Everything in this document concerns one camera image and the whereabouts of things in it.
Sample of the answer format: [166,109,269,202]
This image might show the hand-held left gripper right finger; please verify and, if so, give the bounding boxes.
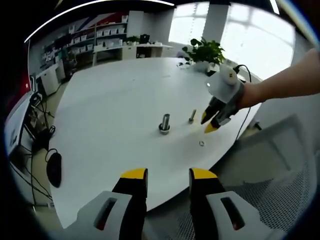
[188,167,283,240]

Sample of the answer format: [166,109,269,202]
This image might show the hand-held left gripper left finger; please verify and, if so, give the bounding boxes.
[74,167,149,240]

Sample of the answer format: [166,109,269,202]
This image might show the thick threaded steel stud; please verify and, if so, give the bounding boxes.
[158,113,172,136]

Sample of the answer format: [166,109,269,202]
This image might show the white plant pot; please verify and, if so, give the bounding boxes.
[194,60,210,73]

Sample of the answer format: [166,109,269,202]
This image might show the large green leafy plant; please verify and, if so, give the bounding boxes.
[181,37,226,66]

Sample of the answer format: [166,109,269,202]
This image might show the bright window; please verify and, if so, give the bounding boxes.
[168,1,297,82]

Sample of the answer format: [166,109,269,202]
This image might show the grey mesh office chair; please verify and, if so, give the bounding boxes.
[174,112,316,240]

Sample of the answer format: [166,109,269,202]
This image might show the black oval device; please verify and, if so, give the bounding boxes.
[46,151,63,189]

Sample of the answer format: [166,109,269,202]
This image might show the short ceiling light strip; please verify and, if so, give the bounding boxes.
[269,0,280,15]

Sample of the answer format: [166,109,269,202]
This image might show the white background desk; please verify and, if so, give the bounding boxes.
[92,42,174,68]

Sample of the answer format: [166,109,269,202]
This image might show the small potted plant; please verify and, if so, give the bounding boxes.
[126,35,140,46]

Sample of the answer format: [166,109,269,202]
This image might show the white shelf unit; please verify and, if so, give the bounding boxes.
[66,15,129,62]

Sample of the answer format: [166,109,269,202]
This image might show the row of white storage bins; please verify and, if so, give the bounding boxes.
[67,15,129,48]

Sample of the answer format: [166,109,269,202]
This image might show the white side desk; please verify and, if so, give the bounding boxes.
[4,94,35,154]

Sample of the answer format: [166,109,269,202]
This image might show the white low cabinet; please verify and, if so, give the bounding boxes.
[35,65,62,98]

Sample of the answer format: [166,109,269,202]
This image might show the long ceiling light strip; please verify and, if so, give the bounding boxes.
[24,0,176,44]

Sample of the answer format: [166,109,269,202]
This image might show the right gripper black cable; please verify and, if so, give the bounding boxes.
[236,106,252,142]

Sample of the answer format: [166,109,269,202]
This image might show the black adapter cable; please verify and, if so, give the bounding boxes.
[232,64,252,83]

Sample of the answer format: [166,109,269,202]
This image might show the tangle of black desk cables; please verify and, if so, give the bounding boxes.
[14,92,57,201]

